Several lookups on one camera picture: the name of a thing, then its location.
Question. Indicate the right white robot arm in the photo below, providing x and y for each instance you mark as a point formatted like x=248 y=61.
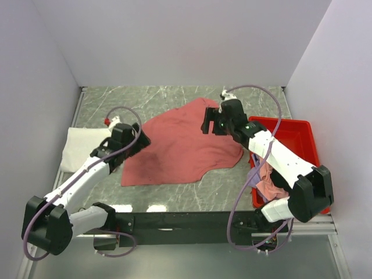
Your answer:
x=310 y=186

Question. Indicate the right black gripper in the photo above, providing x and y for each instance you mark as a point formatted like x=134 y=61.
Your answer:
x=210 y=115

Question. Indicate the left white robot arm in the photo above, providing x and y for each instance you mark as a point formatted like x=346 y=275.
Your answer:
x=49 y=222

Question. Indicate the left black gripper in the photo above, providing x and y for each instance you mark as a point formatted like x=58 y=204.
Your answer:
x=143 y=141

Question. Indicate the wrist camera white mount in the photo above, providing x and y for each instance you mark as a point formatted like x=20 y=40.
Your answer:
x=226 y=96
x=110 y=123

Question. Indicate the red plastic bin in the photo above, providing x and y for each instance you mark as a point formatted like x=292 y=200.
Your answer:
x=296 y=135

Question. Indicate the light pink t shirt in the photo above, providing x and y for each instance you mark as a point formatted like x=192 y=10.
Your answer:
x=266 y=186

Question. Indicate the dark pink t shirt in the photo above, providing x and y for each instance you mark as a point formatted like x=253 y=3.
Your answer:
x=179 y=152

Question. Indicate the folded white t shirt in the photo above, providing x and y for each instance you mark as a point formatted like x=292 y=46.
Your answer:
x=79 y=144

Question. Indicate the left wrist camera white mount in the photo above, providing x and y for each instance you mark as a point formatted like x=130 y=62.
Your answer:
x=110 y=123

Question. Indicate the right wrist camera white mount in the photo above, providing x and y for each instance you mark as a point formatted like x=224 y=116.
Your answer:
x=226 y=96

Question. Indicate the aluminium frame rail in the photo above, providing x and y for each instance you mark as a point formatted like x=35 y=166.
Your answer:
x=320 y=225

